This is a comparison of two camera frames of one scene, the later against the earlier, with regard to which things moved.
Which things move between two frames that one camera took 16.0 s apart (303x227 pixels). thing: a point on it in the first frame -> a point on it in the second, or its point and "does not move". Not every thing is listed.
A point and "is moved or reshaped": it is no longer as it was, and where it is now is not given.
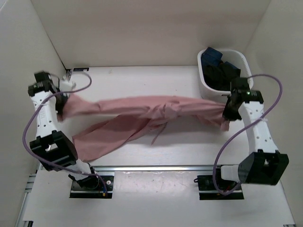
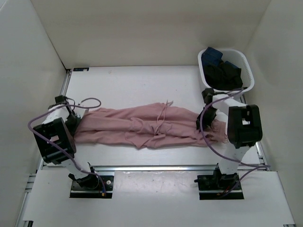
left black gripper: x=59 y=109 -> x=73 y=129
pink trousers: x=119 y=114 is moved or reshaped
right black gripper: x=227 y=115 -> x=206 y=123
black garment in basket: x=220 y=76 does not move
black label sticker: x=81 y=69 does not move
